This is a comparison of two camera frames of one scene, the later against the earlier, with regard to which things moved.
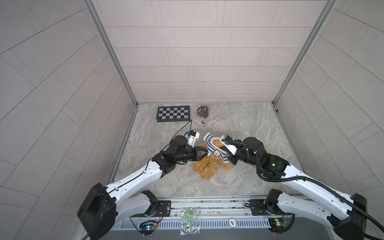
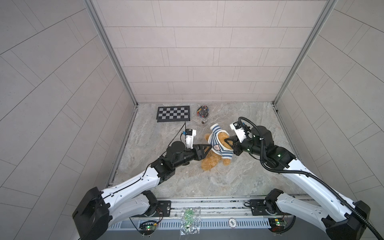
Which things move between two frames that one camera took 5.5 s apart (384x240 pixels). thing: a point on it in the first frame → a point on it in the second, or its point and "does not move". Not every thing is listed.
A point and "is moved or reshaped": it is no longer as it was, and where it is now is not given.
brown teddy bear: x=208 y=166 is moved or reshaped
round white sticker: x=232 y=222 does not move
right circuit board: x=276 y=224 does not move
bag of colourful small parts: x=202 y=111 does not move
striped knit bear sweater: x=212 y=150 is moved or reshaped
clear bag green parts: x=190 y=221 does not move
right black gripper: x=235 y=156 → x=237 y=144
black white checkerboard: x=173 y=113 does not move
